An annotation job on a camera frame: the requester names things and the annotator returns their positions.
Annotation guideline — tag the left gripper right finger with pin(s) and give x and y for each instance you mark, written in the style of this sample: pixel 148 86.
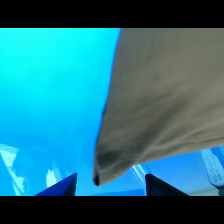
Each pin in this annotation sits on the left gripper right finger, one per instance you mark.
pixel 160 188

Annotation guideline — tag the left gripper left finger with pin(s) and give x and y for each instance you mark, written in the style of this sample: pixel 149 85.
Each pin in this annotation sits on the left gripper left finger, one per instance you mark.
pixel 63 187

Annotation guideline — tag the brown shirt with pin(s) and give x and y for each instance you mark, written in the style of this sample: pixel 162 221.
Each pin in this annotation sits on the brown shirt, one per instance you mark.
pixel 166 100

